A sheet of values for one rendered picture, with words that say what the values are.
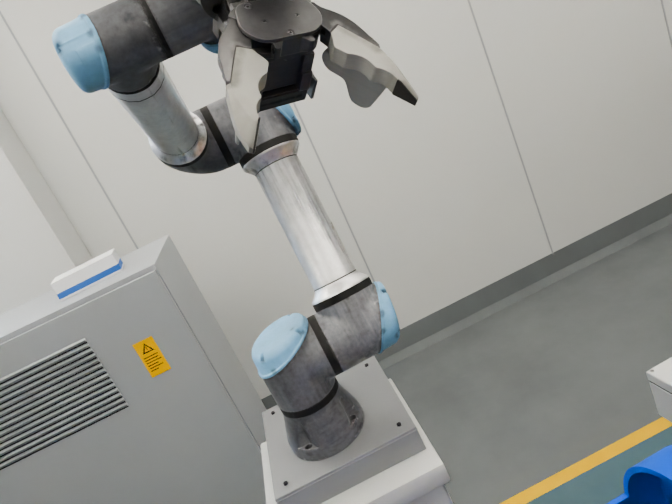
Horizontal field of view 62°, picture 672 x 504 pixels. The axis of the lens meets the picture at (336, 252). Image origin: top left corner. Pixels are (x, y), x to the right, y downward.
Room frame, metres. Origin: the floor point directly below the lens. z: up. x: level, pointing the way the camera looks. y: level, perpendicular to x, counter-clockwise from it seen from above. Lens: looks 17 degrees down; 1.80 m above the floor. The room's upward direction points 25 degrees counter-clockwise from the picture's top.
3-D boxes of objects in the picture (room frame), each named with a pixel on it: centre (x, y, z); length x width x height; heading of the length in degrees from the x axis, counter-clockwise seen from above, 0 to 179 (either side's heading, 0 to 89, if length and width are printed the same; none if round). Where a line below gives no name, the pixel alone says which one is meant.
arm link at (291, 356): (0.92, 0.15, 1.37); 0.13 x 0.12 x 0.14; 96
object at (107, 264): (2.13, 0.89, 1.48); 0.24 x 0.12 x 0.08; 102
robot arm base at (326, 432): (0.92, 0.16, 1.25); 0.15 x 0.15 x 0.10
